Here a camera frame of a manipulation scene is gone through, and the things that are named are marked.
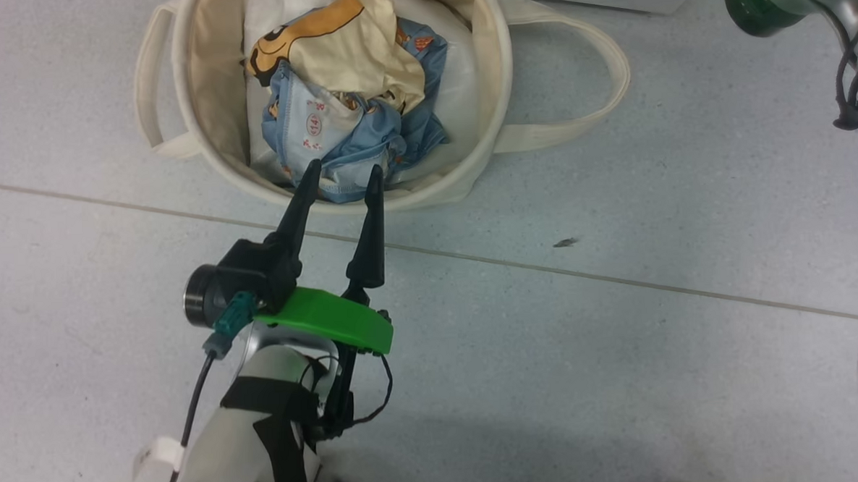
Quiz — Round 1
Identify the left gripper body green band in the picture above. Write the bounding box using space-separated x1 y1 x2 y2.
240 282 396 371

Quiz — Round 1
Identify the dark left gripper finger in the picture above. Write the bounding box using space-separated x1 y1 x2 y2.
259 158 329 311
338 165 390 305

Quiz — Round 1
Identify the white cable label tag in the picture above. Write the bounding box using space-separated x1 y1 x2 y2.
131 434 184 481

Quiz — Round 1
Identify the black cable with teal connector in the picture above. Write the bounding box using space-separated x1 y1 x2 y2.
148 290 268 482

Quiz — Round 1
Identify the small orange object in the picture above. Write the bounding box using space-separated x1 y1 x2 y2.
244 0 428 124

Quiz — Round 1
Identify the black cable bundle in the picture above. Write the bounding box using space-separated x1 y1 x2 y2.
806 0 858 135

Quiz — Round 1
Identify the blue printed garment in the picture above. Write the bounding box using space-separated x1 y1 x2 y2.
256 14 456 208

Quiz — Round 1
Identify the thin black looped cable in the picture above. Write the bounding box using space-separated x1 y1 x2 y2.
300 350 396 430

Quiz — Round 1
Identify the cream canvas laundry basket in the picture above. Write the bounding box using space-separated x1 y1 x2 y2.
130 0 637 224

